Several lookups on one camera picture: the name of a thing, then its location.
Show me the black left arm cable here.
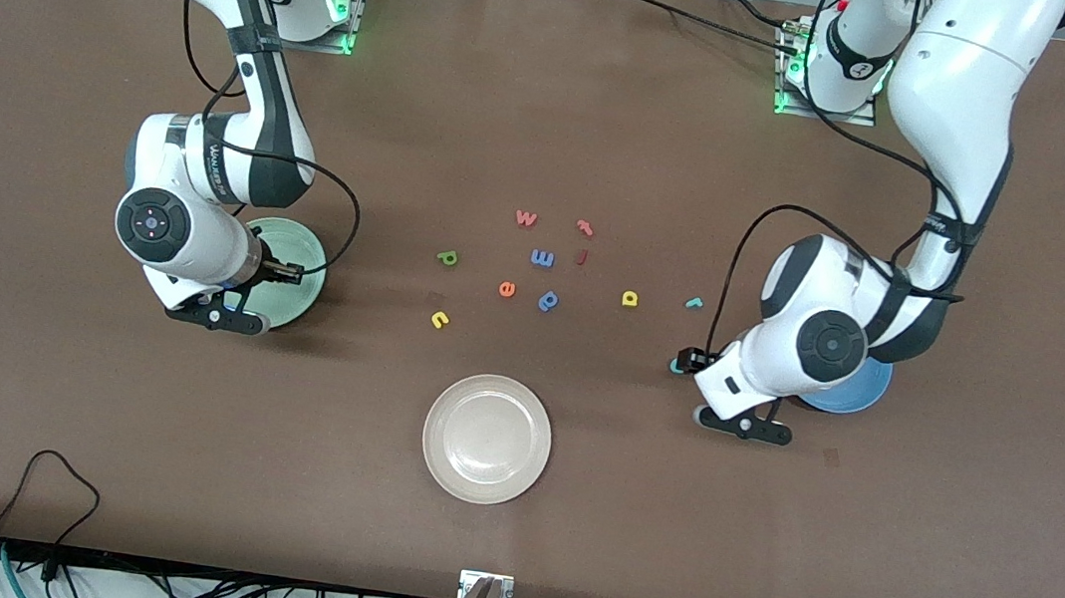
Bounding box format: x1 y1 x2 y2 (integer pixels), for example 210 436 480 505
704 0 1003 384

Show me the green plate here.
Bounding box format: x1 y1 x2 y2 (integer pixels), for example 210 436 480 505
229 212 334 337

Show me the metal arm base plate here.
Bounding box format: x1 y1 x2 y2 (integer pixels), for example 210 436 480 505
769 14 891 129
275 0 372 58

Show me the teal cable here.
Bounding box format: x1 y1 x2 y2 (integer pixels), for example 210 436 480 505
0 541 29 598

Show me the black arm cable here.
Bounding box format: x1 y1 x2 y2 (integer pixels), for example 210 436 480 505
704 0 1003 384
154 0 386 282

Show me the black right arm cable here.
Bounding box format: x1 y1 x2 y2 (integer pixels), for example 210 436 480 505
154 0 386 282

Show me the blue plate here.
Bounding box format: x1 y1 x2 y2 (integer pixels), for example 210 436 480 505
796 348 896 421

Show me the white tag plate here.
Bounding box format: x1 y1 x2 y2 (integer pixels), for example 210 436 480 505
457 569 516 598

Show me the looped thin black cable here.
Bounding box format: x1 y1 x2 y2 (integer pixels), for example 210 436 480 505
0 445 107 553

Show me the black cable across table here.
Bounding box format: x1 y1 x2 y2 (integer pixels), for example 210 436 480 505
583 0 813 60

